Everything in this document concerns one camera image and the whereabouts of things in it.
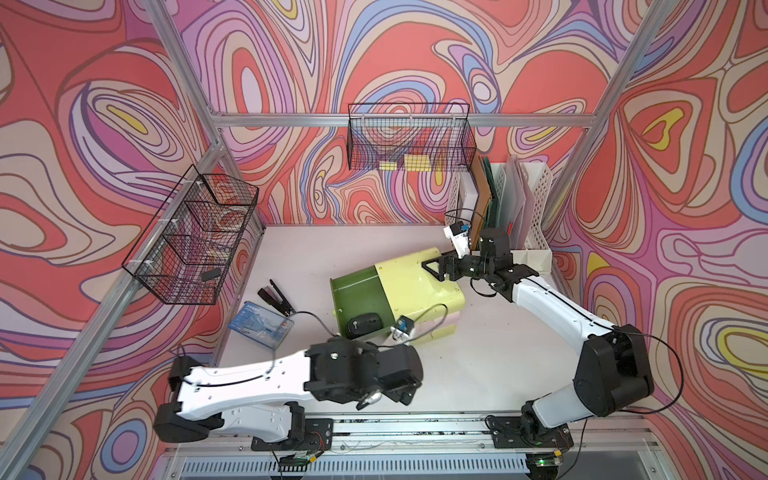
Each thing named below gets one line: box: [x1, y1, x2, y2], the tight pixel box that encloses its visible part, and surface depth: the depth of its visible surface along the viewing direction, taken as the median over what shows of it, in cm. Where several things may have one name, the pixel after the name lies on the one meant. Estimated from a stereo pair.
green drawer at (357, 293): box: [330, 265, 396, 337], surface depth 86 cm
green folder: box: [481, 157, 505, 231], surface depth 92 cm
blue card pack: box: [228, 301, 295, 349], surface depth 93 cm
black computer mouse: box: [346, 312, 383, 339], surface depth 77 cm
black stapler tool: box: [257, 278, 297, 317], surface depth 99 cm
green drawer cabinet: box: [330, 247, 466, 345], surface depth 80 cm
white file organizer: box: [445, 162, 553, 274], surface depth 100 cm
